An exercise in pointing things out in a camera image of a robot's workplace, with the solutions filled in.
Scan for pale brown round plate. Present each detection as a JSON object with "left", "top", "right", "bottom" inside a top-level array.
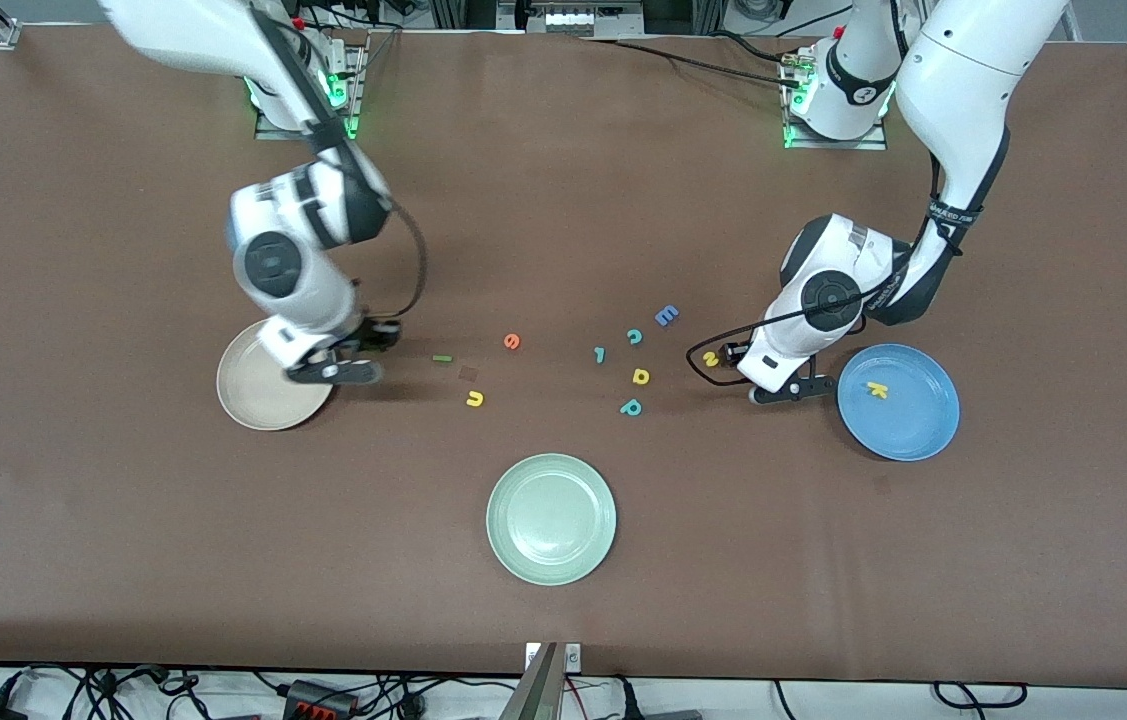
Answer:
[{"left": 216, "top": 320, "right": 337, "bottom": 432}]

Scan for blue round plate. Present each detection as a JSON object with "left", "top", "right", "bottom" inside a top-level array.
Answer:
[{"left": 837, "top": 344, "right": 961, "bottom": 462}]

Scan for pale green round plate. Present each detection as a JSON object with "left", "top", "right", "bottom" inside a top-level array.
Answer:
[{"left": 486, "top": 453, "right": 617, "bottom": 587}]

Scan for brown table cover sheet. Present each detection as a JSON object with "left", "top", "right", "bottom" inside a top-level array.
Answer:
[{"left": 0, "top": 22, "right": 1127, "bottom": 691}]

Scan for black power strip red switches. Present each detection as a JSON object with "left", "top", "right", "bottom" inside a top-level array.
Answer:
[{"left": 283, "top": 678, "right": 361, "bottom": 719}]

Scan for aluminium equipment rack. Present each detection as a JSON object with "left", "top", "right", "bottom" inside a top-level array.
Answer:
[{"left": 495, "top": 0, "right": 646, "bottom": 37}]

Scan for long black table cable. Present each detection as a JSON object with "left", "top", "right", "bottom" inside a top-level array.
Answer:
[{"left": 585, "top": 36, "right": 806, "bottom": 89}]

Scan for black looped floor cable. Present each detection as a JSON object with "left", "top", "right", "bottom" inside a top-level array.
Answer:
[{"left": 931, "top": 681, "right": 1030, "bottom": 713}]

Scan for white metal bracket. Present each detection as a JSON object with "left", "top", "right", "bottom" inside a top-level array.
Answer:
[{"left": 525, "top": 643, "right": 584, "bottom": 671}]

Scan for aluminium camera mast profile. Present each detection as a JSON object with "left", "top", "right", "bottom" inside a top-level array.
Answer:
[{"left": 498, "top": 642, "right": 564, "bottom": 720}]

